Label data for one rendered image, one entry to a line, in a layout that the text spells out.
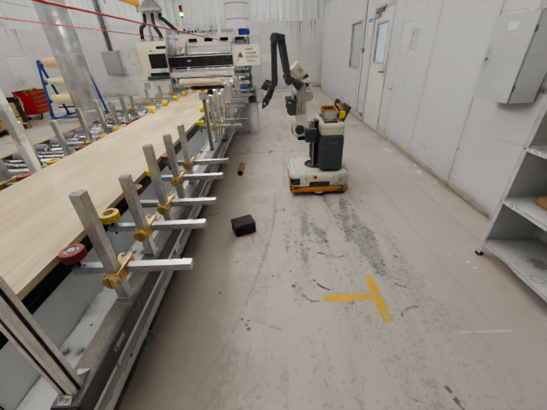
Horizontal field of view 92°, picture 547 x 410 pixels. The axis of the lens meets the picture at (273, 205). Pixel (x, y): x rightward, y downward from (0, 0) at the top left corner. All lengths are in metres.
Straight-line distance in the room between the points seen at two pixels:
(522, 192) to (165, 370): 2.59
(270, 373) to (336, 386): 0.34
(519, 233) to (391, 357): 1.52
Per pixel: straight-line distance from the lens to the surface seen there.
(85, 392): 1.03
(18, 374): 1.20
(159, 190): 1.43
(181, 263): 1.04
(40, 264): 1.20
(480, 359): 1.99
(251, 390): 1.64
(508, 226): 2.70
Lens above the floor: 1.49
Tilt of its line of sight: 30 degrees down
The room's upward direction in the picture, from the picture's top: 3 degrees counter-clockwise
